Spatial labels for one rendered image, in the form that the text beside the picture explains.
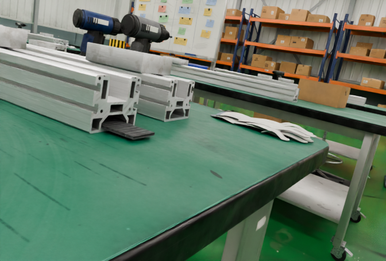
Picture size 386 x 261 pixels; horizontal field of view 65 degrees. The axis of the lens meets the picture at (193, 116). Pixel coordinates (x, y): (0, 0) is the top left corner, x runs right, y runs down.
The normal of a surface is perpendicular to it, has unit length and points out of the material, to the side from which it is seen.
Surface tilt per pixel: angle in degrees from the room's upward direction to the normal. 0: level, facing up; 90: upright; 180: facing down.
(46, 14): 90
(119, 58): 90
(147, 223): 0
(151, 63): 90
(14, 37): 90
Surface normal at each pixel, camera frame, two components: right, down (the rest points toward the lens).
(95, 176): 0.18, -0.97
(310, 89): -0.66, -0.01
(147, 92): -0.48, 0.07
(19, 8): 0.79, 0.25
